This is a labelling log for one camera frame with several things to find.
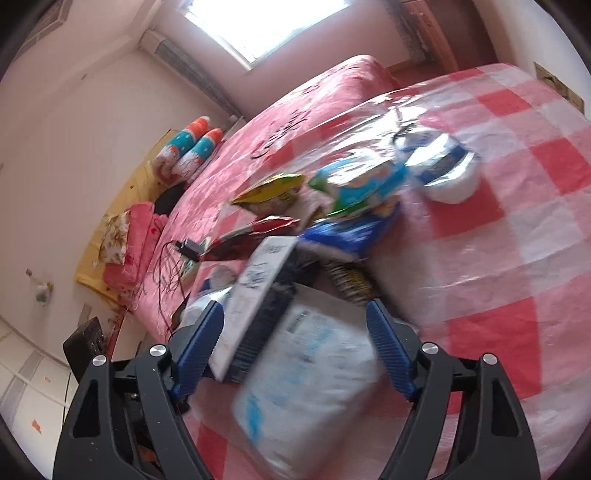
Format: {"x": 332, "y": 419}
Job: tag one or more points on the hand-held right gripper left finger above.
{"x": 203, "y": 346}

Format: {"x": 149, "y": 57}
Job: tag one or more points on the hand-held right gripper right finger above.
{"x": 390, "y": 355}

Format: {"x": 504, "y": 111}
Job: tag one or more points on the white plastic wrapper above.
{"x": 203, "y": 302}

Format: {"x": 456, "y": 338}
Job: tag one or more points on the round white container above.
{"x": 221, "y": 279}

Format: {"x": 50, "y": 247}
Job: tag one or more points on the white printed mailer bag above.
{"x": 314, "y": 378}

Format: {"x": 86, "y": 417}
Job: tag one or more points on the black yellow patterned packet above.
{"x": 351, "y": 281}

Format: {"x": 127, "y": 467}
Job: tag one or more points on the dark wrapper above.
{"x": 258, "y": 281}

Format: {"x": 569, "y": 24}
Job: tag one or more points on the red foil wrapper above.
{"x": 263, "y": 226}

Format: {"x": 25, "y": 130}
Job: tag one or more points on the yellow snack packet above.
{"x": 272, "y": 189}

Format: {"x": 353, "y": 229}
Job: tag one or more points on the green and blue snack packet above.
{"x": 360, "y": 182}

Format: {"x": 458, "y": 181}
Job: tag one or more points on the white and blue tissue pack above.
{"x": 443, "y": 166}

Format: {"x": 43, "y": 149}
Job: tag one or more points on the white power strip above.
{"x": 189, "y": 270}

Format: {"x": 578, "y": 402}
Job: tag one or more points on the black charger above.
{"x": 191, "y": 248}

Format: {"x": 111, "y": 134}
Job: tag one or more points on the pink folded blanket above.
{"x": 138, "y": 244}

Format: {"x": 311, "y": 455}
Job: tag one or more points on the floral pillow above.
{"x": 115, "y": 235}

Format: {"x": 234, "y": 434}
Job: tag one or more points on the dark cloth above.
{"x": 168, "y": 199}

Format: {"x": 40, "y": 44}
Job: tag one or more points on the yellow wooden headboard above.
{"x": 134, "y": 184}

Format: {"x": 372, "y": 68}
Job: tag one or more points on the bed with pink bedspread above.
{"x": 286, "y": 115}

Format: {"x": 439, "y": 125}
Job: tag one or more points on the grey checked curtain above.
{"x": 411, "y": 32}
{"x": 189, "y": 69}

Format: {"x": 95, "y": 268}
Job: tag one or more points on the large window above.
{"x": 268, "y": 23}

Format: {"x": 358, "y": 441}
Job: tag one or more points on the brown wooden dresser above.
{"x": 443, "y": 27}

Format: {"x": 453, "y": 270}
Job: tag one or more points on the hanging wall ornament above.
{"x": 42, "y": 290}

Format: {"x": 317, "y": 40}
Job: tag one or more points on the tan wall plate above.
{"x": 558, "y": 87}

